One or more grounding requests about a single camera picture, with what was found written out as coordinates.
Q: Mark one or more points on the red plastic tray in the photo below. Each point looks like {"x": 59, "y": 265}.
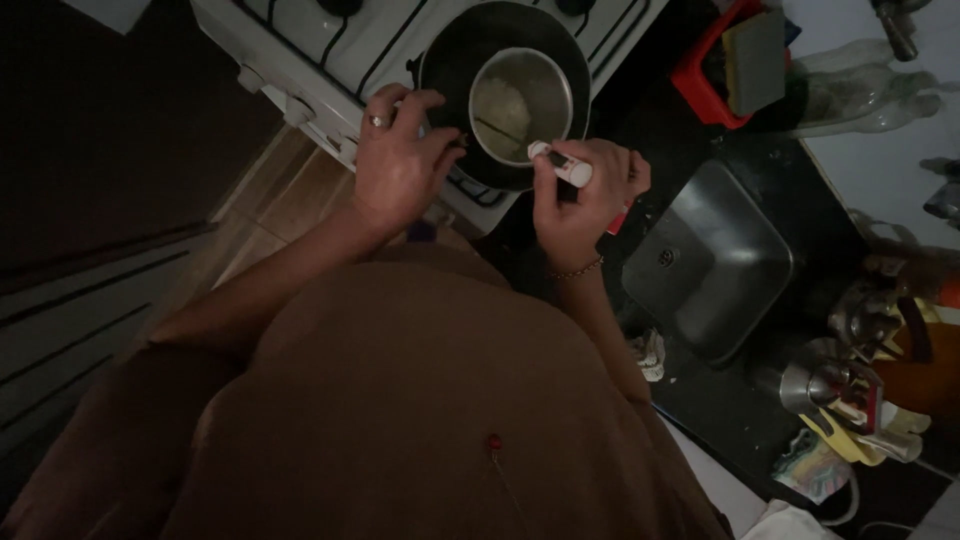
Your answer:
{"x": 701, "y": 82}

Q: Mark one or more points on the dark cabinet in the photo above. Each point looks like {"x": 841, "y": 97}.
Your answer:
{"x": 82, "y": 225}

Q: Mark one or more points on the red packet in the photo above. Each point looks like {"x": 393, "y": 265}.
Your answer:
{"x": 619, "y": 219}

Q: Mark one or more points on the person's right hand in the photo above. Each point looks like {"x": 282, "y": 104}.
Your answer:
{"x": 574, "y": 206}

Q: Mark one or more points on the white gas stove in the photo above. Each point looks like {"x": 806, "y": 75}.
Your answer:
{"x": 337, "y": 52}

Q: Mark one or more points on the white scrubber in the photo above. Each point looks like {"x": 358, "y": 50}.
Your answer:
{"x": 649, "y": 354}

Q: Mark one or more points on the steel sink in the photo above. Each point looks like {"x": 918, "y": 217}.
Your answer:
{"x": 709, "y": 262}

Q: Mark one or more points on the colourful cloth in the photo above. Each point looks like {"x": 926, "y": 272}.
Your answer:
{"x": 810, "y": 469}

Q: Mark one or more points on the brown garment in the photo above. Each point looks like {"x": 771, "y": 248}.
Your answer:
{"x": 420, "y": 405}

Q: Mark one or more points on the steel faucet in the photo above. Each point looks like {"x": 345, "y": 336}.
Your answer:
{"x": 896, "y": 26}

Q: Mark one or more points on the red pin bead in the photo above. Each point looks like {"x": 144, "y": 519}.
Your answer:
{"x": 493, "y": 442}

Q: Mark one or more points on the clear plastic bottle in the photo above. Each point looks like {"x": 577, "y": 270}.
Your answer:
{"x": 862, "y": 56}
{"x": 862, "y": 101}

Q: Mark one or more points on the yellow green sponge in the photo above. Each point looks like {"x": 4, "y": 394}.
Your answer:
{"x": 754, "y": 64}

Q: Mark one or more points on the white digital thermometer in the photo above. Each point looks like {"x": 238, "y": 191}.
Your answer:
{"x": 561, "y": 163}

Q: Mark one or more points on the steel kettle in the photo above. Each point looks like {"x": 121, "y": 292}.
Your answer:
{"x": 817, "y": 382}

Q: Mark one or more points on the small steel pot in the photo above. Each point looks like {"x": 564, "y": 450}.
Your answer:
{"x": 521, "y": 105}

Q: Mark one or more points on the black cooking pot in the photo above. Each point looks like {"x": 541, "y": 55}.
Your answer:
{"x": 457, "y": 67}

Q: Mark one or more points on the orange container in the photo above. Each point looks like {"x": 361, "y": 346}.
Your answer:
{"x": 919, "y": 367}

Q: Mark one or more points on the person's left hand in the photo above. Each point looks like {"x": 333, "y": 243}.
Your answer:
{"x": 397, "y": 169}

